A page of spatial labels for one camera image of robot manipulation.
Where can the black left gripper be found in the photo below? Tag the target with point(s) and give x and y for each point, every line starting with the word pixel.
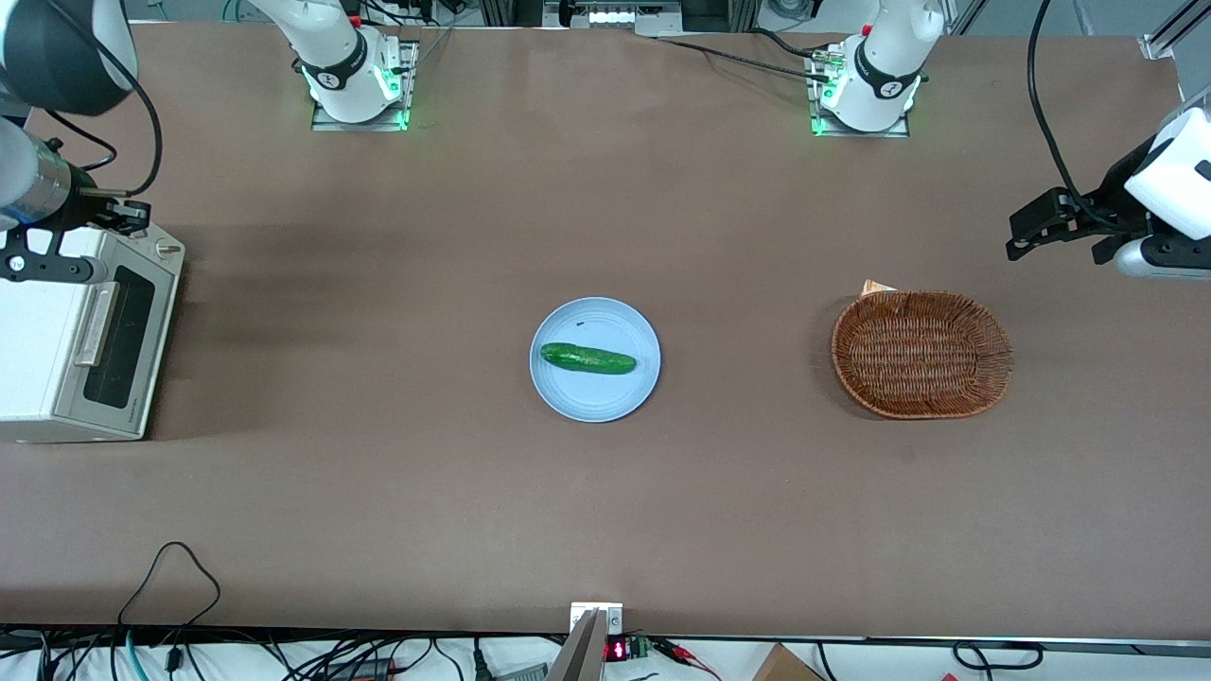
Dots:
pixel 1114 192

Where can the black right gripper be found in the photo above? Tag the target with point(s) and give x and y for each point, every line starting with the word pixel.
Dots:
pixel 87 210

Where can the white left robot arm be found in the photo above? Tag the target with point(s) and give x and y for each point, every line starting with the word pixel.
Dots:
pixel 885 66

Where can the round oven knob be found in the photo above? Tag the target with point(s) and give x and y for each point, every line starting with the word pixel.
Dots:
pixel 168 250

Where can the white toaster oven body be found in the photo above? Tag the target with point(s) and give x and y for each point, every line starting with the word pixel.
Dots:
pixel 28 359

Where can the brown wicker basket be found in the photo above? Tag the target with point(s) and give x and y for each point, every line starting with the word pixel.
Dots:
pixel 922 355

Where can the beige paper tag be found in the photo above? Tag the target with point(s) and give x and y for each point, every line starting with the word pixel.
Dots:
pixel 875 287

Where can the light blue plate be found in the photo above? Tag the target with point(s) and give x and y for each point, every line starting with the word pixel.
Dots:
pixel 605 397

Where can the green cucumber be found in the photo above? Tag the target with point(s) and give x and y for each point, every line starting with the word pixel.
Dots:
pixel 588 358

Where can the brown cardboard box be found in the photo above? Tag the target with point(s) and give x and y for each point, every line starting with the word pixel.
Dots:
pixel 785 665

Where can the red alligator clip lead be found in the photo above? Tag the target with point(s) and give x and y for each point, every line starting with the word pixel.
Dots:
pixel 686 654

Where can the red digit display module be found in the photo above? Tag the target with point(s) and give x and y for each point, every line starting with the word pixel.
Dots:
pixel 620 650

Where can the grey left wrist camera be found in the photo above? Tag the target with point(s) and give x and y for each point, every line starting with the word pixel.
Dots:
pixel 1164 258

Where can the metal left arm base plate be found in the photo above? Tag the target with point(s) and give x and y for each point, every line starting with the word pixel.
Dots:
pixel 899 130

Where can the aluminium profile rail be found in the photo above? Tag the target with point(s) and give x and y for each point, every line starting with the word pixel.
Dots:
pixel 1173 28

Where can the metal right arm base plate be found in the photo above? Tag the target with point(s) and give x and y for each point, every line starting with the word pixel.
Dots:
pixel 409 85

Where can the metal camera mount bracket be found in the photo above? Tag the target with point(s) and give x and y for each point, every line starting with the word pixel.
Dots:
pixel 596 619

